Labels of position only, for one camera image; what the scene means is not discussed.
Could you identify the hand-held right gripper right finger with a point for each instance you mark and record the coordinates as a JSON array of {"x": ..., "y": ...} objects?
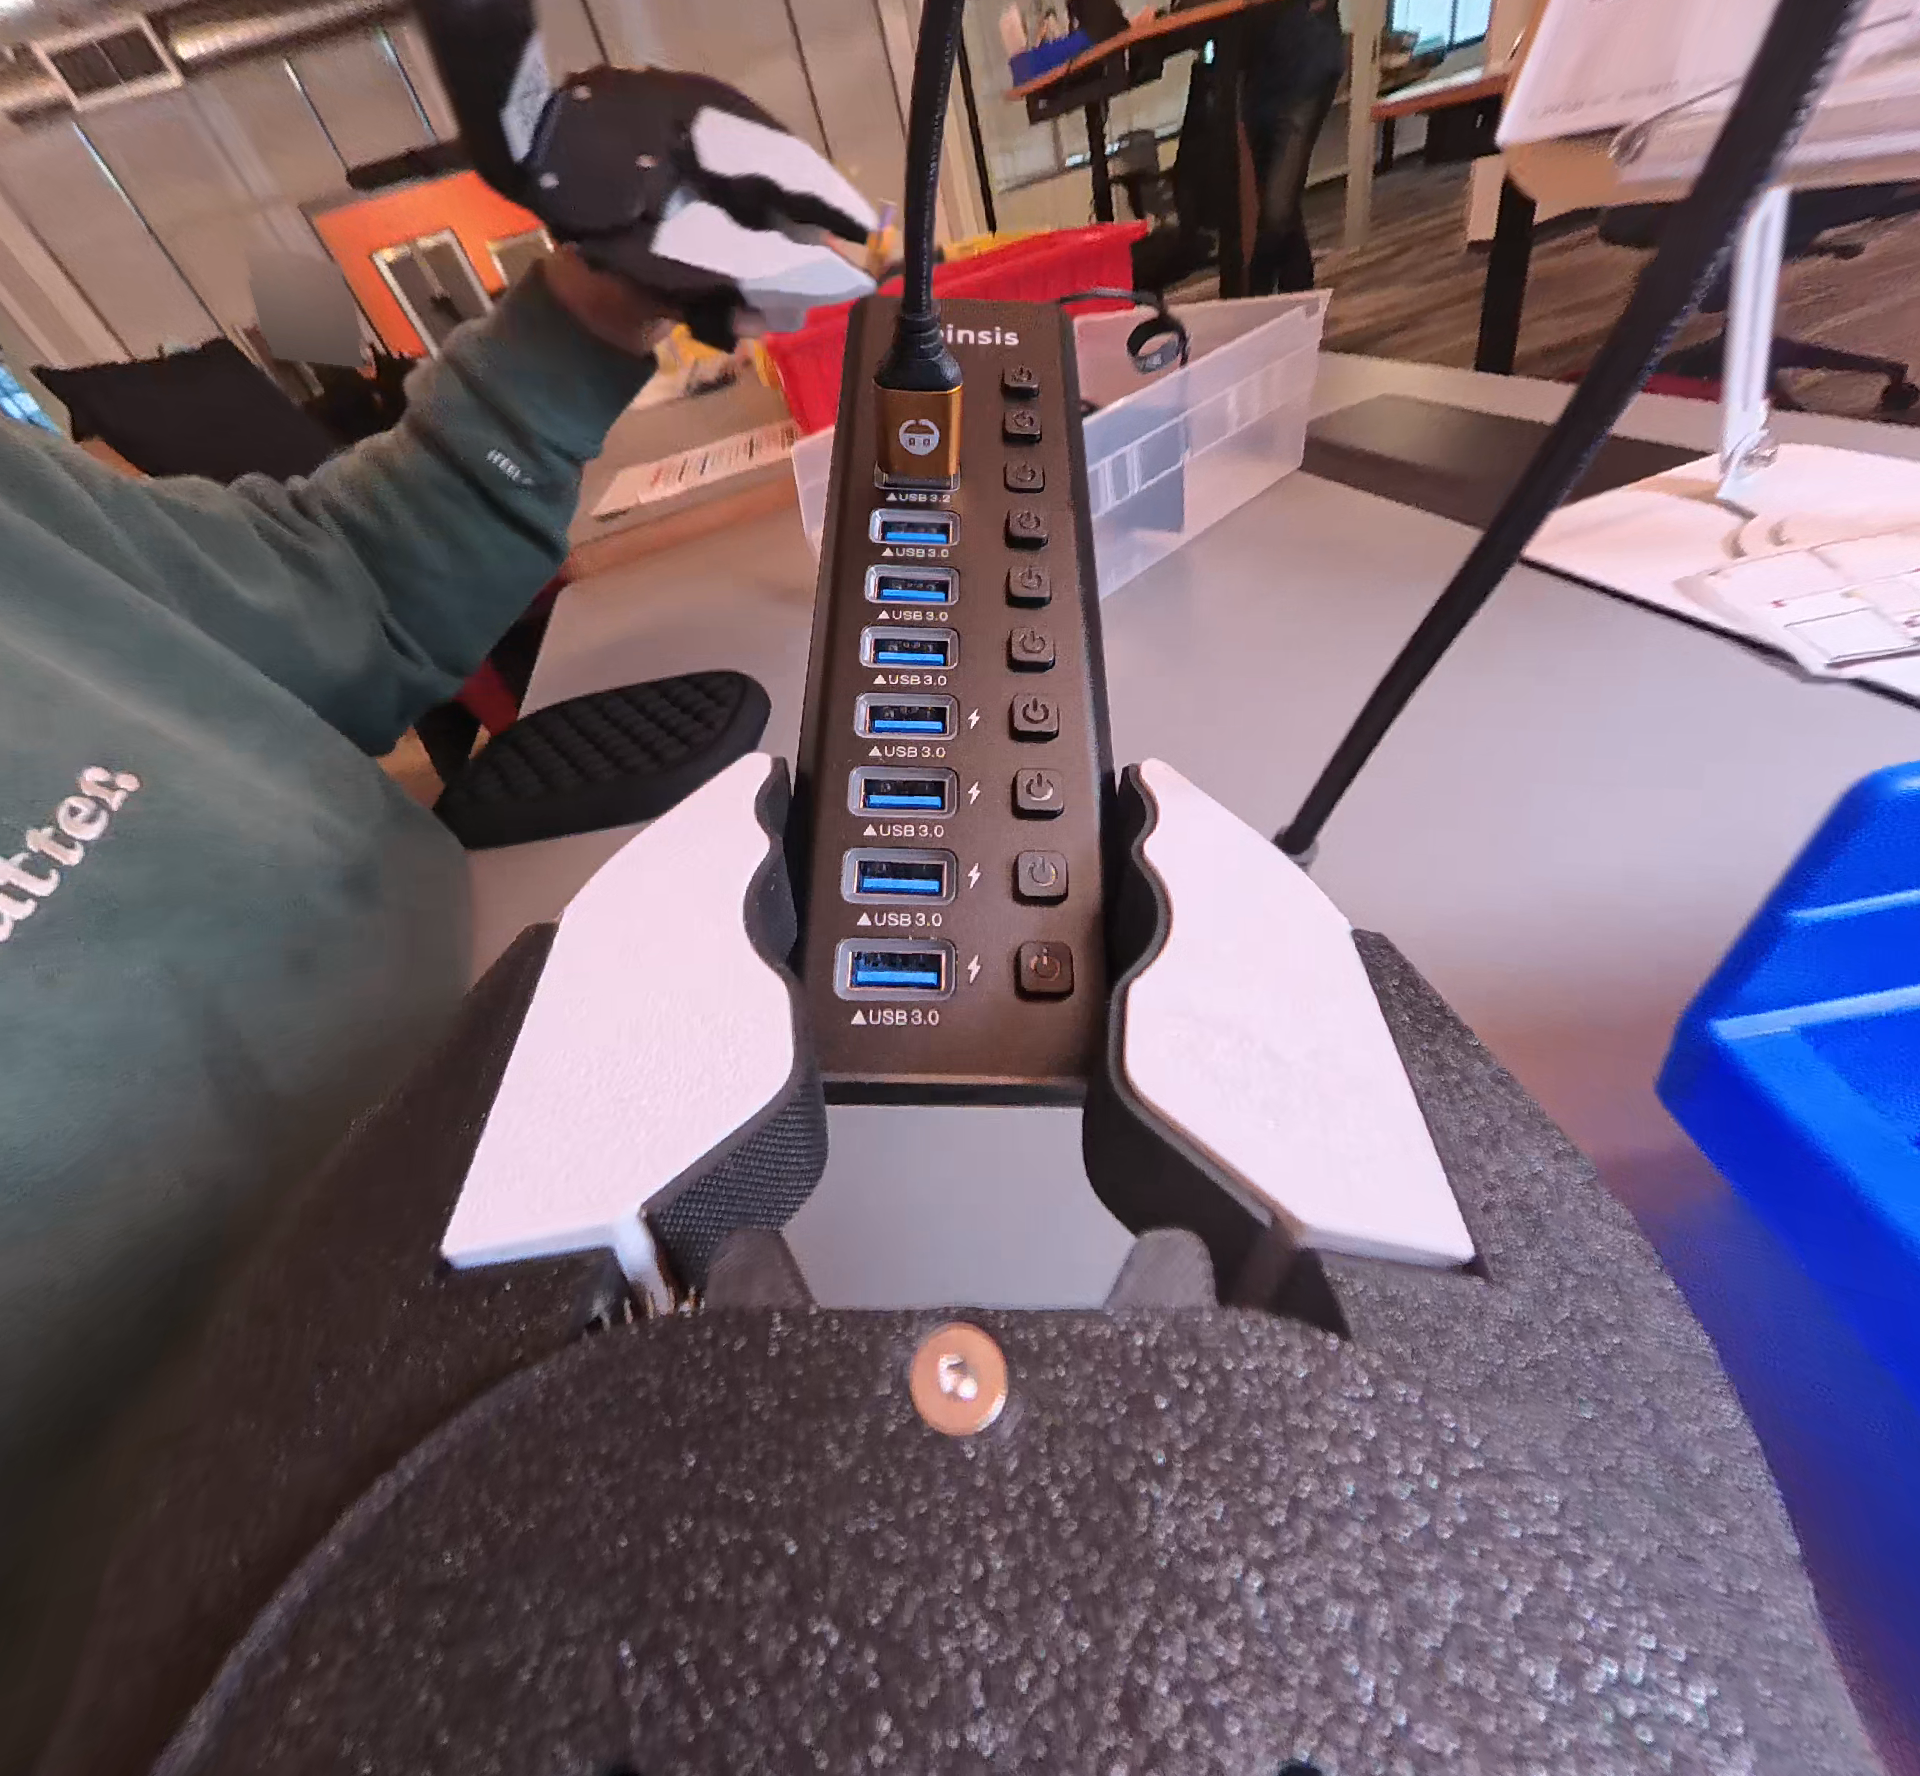
[{"x": 1289, "y": 1057}]

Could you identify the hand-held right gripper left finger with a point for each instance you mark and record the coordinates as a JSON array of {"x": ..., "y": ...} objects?
[{"x": 628, "y": 1043}]

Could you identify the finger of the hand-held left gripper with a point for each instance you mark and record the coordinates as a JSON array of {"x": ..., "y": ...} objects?
[
  {"x": 773, "y": 171},
  {"x": 778, "y": 270}
]

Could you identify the black usb hub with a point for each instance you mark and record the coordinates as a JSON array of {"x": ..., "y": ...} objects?
[{"x": 983, "y": 672}]

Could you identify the person's left forearm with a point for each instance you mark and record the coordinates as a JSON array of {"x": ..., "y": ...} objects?
[{"x": 435, "y": 517}]

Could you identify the person's left hand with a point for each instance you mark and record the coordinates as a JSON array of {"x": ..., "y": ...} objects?
[{"x": 600, "y": 308}]

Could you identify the white paper sheet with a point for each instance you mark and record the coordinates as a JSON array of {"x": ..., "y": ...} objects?
[{"x": 689, "y": 471}]

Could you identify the red plastic bin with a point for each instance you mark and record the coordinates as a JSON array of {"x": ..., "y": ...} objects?
[{"x": 1020, "y": 276}]

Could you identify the black dimpled chair armrest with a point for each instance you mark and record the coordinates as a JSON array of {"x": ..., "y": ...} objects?
[{"x": 600, "y": 758}]

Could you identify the small blue box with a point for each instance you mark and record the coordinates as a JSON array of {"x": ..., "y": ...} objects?
[{"x": 1049, "y": 53}]

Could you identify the orange-top standing desk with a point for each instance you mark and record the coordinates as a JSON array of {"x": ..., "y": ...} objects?
[{"x": 1139, "y": 30}]

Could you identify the person's green sweatshirt torso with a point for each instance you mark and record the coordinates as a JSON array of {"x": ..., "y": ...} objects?
[{"x": 179, "y": 981}]

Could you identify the clear plastic bin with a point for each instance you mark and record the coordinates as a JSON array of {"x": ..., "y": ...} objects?
[{"x": 1201, "y": 443}]

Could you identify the dark cloth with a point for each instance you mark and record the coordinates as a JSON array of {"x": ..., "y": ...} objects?
[{"x": 164, "y": 410}]

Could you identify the ceiling air vent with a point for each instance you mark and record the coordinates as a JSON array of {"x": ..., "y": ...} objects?
[{"x": 114, "y": 64}]

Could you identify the blue plastic bin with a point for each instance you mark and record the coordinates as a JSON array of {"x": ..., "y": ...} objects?
[{"x": 1831, "y": 1057}]

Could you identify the wooden office desk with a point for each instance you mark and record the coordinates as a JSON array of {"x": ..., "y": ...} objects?
[{"x": 1440, "y": 93}]

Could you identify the white board with papers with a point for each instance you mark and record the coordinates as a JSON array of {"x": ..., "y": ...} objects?
[{"x": 1622, "y": 51}]

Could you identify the white stand post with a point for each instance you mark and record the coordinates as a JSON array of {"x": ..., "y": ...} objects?
[{"x": 1756, "y": 335}]

